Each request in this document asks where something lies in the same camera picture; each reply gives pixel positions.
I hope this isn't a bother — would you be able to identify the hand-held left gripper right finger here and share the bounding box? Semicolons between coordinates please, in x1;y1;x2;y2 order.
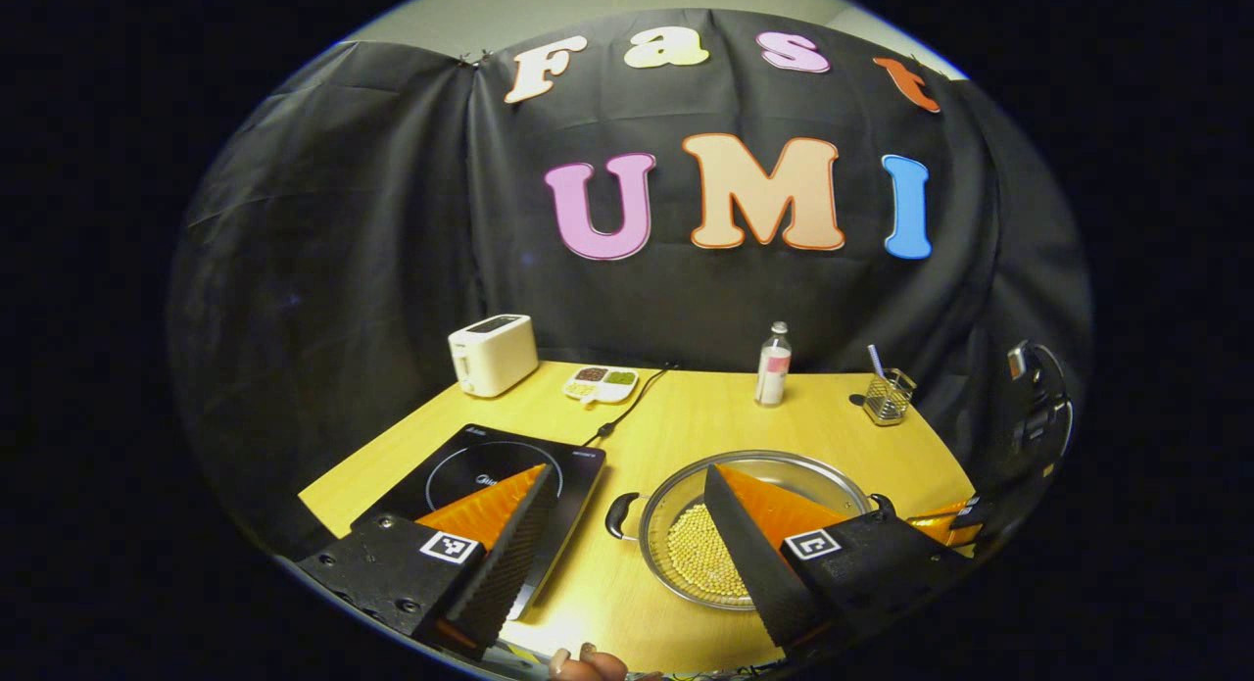
703;463;971;653

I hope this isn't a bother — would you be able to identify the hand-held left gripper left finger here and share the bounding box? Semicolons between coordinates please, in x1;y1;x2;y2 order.
296;462;557;660

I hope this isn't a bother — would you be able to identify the steel pot with black handles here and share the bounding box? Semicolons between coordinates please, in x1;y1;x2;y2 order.
604;450;897;611

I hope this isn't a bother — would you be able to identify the black induction cooktop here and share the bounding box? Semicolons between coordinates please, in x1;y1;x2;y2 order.
351;423;607;623

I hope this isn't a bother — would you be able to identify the pile of yellow beans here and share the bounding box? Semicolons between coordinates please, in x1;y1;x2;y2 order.
666;503;755;604

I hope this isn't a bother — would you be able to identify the clear glass cup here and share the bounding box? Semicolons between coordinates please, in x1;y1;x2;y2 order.
862;368;918;427

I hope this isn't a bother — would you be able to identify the clear bottle with pink label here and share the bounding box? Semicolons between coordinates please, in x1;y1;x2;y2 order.
754;320;793;409

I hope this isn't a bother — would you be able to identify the white divided seasoning dish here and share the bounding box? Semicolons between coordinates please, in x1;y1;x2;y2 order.
562;365;640;406

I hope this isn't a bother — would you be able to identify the white toaster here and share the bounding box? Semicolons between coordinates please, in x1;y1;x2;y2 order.
448;314;540;399

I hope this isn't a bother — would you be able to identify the black power cable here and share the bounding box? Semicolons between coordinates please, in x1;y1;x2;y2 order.
584;362;680;449

